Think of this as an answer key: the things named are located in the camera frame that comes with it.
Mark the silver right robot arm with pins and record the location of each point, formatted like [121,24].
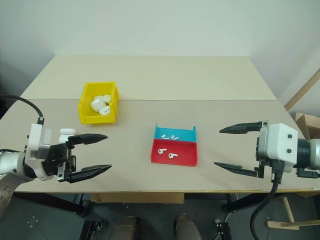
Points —
[310,152]

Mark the wooden batten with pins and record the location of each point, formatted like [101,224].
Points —
[303,88]

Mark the wooden stand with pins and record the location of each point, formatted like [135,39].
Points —
[290,223]

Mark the brown cardboard box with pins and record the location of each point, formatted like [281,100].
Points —
[308,125]

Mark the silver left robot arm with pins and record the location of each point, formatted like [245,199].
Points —
[11,161]

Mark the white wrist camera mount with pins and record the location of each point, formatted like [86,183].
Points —
[281,140]
[35,132]

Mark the brown rounded shape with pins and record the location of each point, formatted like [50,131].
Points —
[186,227]
[126,228]

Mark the silver robot body shell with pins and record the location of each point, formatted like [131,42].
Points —
[6,192]

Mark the yellow plastic bin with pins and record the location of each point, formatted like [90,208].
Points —
[86,117]

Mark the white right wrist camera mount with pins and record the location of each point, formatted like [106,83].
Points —
[281,140]

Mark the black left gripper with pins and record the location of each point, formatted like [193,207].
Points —
[56,156]

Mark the red plastic tray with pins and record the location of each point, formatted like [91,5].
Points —
[185,155]

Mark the black floor bracket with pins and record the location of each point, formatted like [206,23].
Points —
[223,230]
[93,228]

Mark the blue plastic tray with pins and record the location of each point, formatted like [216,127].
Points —
[182,133]

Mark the black table leg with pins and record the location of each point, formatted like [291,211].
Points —
[245,201]
[62,203]

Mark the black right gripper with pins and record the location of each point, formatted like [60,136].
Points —
[262,163]

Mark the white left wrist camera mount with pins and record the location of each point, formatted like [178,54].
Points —
[35,132]

